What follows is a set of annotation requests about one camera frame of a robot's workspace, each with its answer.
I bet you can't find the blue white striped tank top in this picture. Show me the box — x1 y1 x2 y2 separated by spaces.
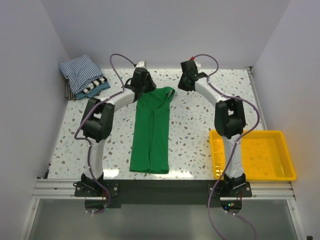
59 54 103 94

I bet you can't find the green tank top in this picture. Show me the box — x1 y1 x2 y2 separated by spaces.
129 86 175 174

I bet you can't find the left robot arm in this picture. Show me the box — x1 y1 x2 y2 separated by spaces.
76 66 156 196

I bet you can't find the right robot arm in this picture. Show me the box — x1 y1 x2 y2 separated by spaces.
178 59 246 197

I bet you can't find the blue folded tank top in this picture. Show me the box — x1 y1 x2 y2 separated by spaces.
75 82 110 100

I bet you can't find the black white wide-striped folded top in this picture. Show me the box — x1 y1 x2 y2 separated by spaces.
83 76 108 94

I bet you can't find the thin-striped black white folded top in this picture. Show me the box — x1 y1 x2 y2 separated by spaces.
65 82 100 100

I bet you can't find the yellow plastic tray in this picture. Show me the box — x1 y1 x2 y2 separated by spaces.
208 129 298 182

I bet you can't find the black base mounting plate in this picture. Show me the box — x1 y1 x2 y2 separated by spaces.
73 179 253 210

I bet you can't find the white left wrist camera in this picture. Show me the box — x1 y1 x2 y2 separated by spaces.
135 60 147 69

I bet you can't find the aluminium frame rail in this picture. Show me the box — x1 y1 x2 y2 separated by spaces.
32 69 307 240

